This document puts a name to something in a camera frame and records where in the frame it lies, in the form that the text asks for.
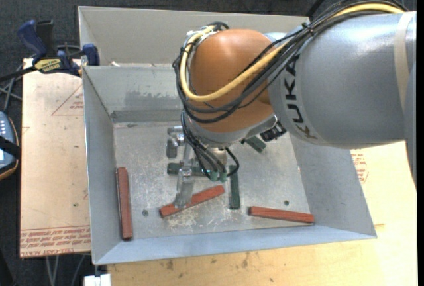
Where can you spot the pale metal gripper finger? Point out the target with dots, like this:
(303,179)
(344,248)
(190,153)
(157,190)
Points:
(181,190)
(190,188)

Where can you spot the red-brown flat block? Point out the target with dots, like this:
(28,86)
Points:
(205,196)
(124,205)
(281,214)

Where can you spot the dark green flat block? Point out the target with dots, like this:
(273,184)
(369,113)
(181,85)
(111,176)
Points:
(234,190)
(256,144)

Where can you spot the grey metal bin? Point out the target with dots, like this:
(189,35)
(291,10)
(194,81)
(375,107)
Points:
(139,152)

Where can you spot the brown cardboard board, red print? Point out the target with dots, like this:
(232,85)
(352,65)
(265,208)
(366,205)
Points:
(53,162)

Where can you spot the black cylinder on white bracket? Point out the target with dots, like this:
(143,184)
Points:
(272,133)

